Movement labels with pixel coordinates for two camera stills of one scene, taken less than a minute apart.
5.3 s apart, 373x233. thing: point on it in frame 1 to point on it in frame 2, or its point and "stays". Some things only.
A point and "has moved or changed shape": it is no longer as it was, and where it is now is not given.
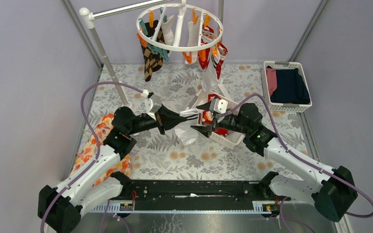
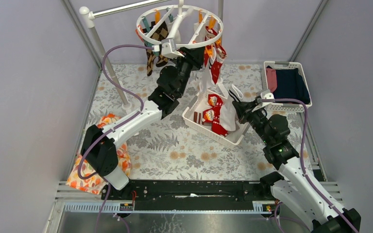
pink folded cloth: [272, 80] stays
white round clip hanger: [182, 5] has moved or changed shape
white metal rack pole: [87, 15] stays
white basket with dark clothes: [285, 87] stays
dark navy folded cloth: [291, 87] stays
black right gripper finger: [206, 130] to [243, 108]
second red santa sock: [208, 117] stays
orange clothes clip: [214, 52] has moved or changed shape
